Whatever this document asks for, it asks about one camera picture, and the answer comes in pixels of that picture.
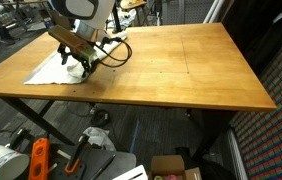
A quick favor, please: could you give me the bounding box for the orange black bar clamp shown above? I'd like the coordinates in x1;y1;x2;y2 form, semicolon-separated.
63;133;91;175

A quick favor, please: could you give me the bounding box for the black pen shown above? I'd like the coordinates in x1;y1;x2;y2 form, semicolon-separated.
90;152;117;180

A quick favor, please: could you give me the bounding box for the crumpled white cloth pile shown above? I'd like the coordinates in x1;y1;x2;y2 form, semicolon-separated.
106;7;137;31

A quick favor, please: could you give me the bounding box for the coiled black cable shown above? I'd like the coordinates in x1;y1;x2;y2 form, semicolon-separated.
90;107;112;128

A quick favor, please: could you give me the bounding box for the white flat box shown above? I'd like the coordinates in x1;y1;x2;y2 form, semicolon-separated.
112;164;149;180

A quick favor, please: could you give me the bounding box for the round wooden stool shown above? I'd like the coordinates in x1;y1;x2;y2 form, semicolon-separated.
119;0;150;27

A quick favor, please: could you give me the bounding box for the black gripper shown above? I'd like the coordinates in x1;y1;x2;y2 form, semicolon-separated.
56;41;98;80

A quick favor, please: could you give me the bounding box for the orange spirit level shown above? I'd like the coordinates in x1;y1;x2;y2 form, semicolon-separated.
27;137;52;180

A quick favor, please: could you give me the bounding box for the small open cardboard box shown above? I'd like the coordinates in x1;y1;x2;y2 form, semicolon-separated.
148;154;203;180

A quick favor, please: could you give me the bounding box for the white paper bucket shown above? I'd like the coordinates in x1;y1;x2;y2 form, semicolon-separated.
0;144;31;180

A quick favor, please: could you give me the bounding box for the black perforated board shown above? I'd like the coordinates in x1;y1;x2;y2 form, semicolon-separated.
46;147;138;180

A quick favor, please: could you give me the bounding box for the grey pegboard panel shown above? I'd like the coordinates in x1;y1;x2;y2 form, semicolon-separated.
160;0;215;25

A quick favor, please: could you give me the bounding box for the silver ribbed rail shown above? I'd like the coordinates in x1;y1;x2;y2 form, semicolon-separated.
226;127;249;180

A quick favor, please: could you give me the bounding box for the black clamp handle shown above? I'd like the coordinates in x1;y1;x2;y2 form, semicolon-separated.
8;127;29;151

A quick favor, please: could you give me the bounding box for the white pipe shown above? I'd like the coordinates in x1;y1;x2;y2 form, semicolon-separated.
208;0;227;24
202;0;221;24

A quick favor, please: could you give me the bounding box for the black camera cable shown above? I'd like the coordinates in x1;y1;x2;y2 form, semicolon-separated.
92;35;133;69

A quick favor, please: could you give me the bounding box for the black camera stand pole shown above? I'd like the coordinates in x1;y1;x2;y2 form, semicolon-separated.
110;2;127;34

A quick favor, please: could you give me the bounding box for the white cloth towel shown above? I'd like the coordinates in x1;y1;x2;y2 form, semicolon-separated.
23;31;129;85

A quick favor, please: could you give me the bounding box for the black table leg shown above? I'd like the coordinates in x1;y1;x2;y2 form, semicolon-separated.
185;107;237;162
0;95;76;146

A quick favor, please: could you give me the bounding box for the crumpled white rag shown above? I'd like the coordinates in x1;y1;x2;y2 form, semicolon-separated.
82;126;117;152

